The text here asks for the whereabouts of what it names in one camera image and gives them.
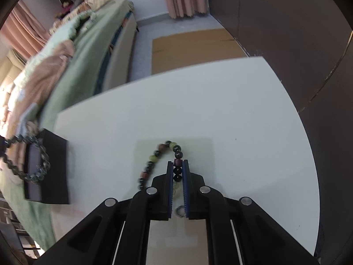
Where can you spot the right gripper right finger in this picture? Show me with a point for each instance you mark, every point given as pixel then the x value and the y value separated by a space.
pixel 238 231

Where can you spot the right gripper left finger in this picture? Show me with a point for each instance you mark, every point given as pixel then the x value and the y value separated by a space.
pixel 116 232

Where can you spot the black jewelry box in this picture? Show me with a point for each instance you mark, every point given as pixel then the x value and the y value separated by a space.
pixel 45 164

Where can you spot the pink fleece duck blanket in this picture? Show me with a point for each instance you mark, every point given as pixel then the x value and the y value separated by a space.
pixel 41 82

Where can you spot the flat brown cardboard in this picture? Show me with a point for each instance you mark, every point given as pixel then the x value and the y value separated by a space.
pixel 192 48

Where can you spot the beige padded headboard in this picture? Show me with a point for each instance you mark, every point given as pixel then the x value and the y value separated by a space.
pixel 11 66

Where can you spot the green bed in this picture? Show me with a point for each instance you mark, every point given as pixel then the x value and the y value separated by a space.
pixel 78 82

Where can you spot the light green quilt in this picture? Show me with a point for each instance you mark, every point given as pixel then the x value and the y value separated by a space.
pixel 69 31

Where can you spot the pink curtain left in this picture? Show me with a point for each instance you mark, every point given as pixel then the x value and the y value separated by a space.
pixel 24 32

